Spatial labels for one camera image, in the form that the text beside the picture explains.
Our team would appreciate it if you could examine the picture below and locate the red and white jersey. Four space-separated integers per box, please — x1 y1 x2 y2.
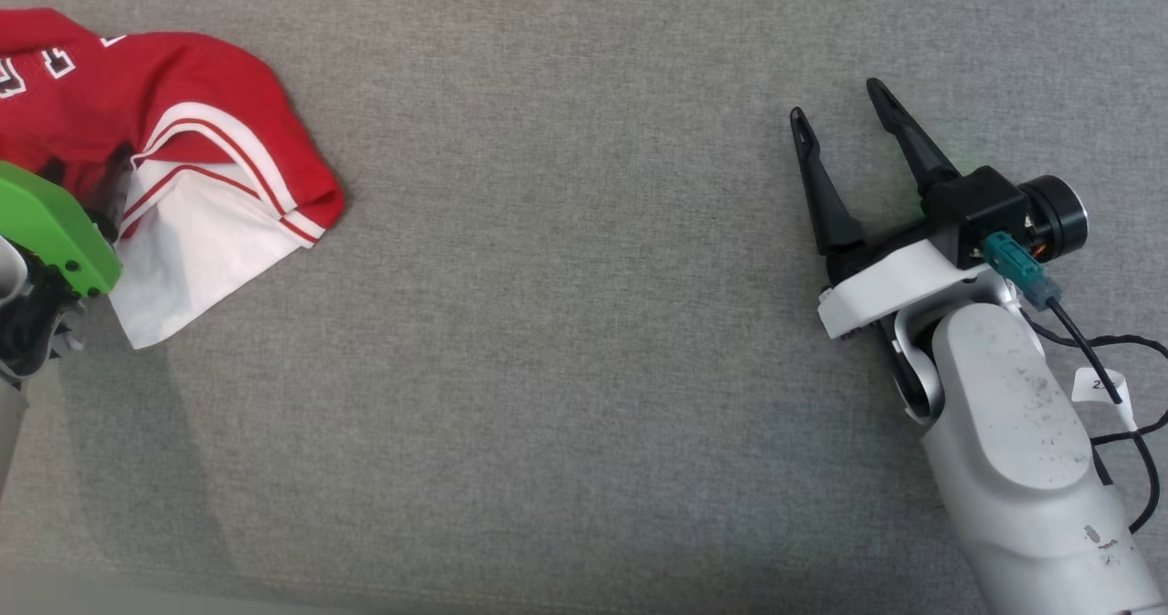
0 8 346 349

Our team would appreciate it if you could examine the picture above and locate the grey fabric sofa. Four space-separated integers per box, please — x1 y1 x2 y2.
0 0 1168 615

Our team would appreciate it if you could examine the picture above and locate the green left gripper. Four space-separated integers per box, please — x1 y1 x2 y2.
0 161 123 379

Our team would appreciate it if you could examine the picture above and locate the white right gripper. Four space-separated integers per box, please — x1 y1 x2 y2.
789 78 996 340

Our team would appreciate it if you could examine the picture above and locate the white cable label tag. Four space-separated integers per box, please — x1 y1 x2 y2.
1072 368 1139 432

